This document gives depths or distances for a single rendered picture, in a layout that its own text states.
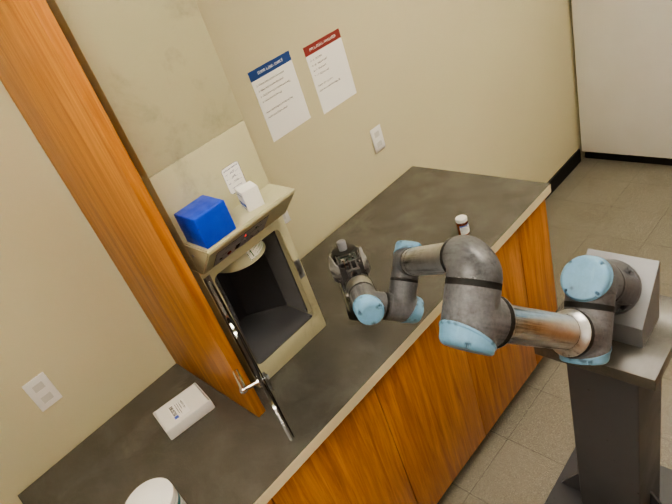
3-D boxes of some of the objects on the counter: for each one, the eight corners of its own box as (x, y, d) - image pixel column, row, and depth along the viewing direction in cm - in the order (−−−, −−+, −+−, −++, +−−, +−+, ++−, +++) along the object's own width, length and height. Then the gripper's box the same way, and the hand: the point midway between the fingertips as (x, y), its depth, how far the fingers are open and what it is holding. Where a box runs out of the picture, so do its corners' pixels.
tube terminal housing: (215, 362, 200) (105, 168, 160) (281, 305, 217) (196, 116, 176) (259, 389, 183) (148, 178, 143) (327, 324, 199) (244, 119, 159)
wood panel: (175, 363, 207) (-88, -61, 133) (182, 357, 208) (-75, -65, 134) (258, 417, 173) (-33, -110, 99) (265, 410, 175) (-16, -114, 101)
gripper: (381, 262, 161) (364, 232, 179) (327, 279, 160) (316, 247, 178) (387, 287, 165) (370, 255, 183) (335, 304, 164) (323, 271, 182)
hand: (346, 260), depth 181 cm, fingers closed on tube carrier, 9 cm apart
